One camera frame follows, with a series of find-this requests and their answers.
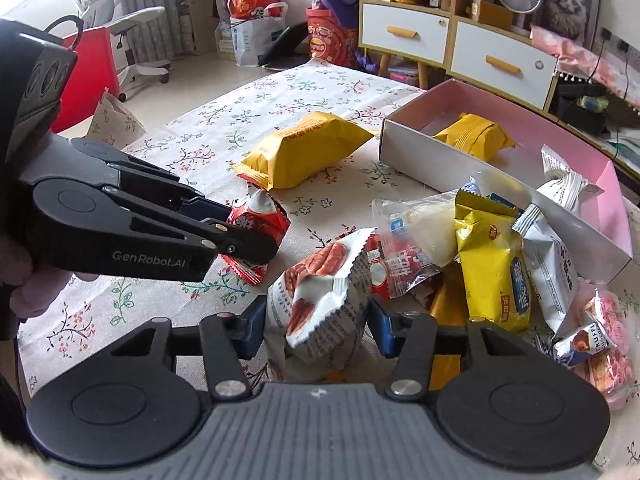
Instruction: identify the red white clear candy packet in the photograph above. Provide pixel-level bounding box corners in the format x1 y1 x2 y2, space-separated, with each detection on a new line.
370 232 443 301

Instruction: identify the person's left hand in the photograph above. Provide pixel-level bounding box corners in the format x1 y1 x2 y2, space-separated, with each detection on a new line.
0 237 97 320

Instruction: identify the clear wafer biscuit packet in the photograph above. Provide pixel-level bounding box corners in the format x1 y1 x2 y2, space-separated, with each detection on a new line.
575 347 628 411

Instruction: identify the black flat case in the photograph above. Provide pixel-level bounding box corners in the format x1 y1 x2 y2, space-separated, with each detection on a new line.
259 21 321 72

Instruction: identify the brown cardboard box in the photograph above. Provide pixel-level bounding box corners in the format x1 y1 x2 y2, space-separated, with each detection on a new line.
472 0 515 31

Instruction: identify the pink cloth with tassels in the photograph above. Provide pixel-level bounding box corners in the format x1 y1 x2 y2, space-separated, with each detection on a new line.
530 25 640 116

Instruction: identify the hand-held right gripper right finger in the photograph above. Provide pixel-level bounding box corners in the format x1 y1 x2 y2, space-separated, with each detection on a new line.
367 299 531 402

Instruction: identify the white shopping bag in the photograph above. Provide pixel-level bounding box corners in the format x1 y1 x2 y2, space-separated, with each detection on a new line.
230 2 290 68

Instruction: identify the red gift bag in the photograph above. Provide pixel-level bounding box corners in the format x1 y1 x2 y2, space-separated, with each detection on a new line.
227 0 278 21
306 6 362 67

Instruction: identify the small silver chocolate packet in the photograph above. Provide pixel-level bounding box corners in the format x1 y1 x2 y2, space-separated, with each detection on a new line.
552 317 608 372

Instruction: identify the white drawer with yellow handle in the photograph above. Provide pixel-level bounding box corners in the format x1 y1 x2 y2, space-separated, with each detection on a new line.
450 19 558 98
361 2 451 66

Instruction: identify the yellow packet with blue label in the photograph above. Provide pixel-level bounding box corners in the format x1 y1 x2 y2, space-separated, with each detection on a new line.
452 189 535 336

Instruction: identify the pink lined cardboard box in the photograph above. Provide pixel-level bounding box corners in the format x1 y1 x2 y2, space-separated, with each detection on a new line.
379 77 635 287

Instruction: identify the pecan print snack packet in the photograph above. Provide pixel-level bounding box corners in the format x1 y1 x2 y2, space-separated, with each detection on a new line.
264 227 380 383

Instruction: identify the white office chair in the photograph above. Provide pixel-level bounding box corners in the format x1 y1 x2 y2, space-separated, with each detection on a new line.
62 0 171 88

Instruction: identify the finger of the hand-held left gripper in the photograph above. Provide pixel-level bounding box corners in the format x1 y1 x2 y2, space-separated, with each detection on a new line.
70 137 233 223
100 184 279 267

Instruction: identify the white packet with cartoon face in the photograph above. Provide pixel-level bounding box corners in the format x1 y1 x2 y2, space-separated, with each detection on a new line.
511 204 581 338

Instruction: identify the black storage box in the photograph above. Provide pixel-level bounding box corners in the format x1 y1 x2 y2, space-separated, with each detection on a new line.
556 82 608 133

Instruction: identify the framed cat picture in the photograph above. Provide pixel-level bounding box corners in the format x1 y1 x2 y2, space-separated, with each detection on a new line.
537 0 603 48

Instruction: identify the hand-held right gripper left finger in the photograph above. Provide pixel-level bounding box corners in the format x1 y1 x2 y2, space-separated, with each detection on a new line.
107 295 269 403

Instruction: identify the yellow snack packet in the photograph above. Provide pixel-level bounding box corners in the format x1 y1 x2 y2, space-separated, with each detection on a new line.
240 111 375 191
432 112 516 162

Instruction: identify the red chair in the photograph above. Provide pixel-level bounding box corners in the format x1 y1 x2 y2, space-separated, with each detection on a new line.
52 27 126 133

